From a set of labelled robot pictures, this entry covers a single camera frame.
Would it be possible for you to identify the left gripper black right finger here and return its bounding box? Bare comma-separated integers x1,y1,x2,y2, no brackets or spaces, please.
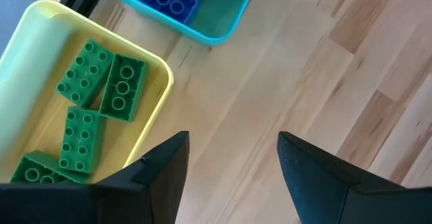
277,131,405,224

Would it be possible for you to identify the yellow plastic bin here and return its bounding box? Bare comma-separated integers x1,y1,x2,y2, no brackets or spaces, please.
0,0,175,184

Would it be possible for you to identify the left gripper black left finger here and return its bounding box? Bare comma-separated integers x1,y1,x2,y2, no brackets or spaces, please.
95,131,190,224

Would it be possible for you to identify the green toy brick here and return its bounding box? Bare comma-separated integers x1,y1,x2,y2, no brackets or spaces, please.
99,53,150,123
59,105,106,175
55,38,115,109
9,150,91,185

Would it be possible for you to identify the teal plastic bin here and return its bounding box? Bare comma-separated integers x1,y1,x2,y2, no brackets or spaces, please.
97,0,258,47

